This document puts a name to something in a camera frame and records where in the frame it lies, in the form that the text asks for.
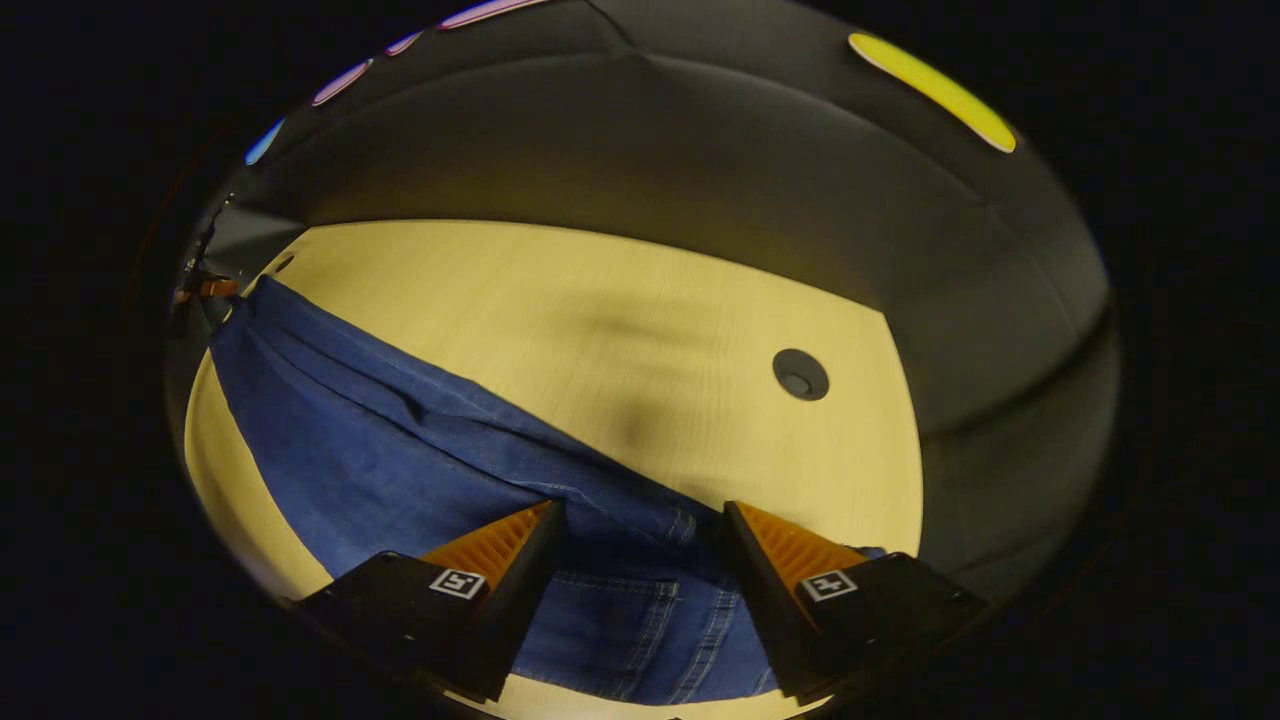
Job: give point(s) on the black backdrop cloth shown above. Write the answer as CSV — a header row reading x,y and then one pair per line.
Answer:
x,y
700,130

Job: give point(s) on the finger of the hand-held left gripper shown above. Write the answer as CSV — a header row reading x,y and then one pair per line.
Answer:
x,y
218,288

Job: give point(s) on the blue denim jeans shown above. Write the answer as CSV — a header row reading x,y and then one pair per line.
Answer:
x,y
400,470

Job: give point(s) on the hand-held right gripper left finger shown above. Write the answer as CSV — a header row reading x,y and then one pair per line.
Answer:
x,y
515,600

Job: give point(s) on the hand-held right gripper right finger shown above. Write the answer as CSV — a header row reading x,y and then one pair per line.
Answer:
x,y
765,600

